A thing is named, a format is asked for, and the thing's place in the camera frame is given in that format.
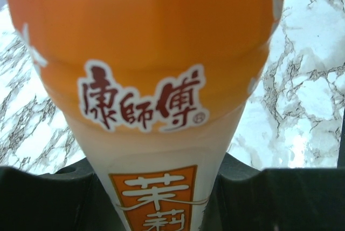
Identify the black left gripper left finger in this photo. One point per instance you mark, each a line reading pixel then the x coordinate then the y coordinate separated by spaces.
pixel 70 199

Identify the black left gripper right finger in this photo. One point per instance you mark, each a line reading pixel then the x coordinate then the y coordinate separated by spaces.
pixel 244 198

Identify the orange drink bottle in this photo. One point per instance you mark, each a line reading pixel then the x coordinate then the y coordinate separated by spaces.
pixel 153 91

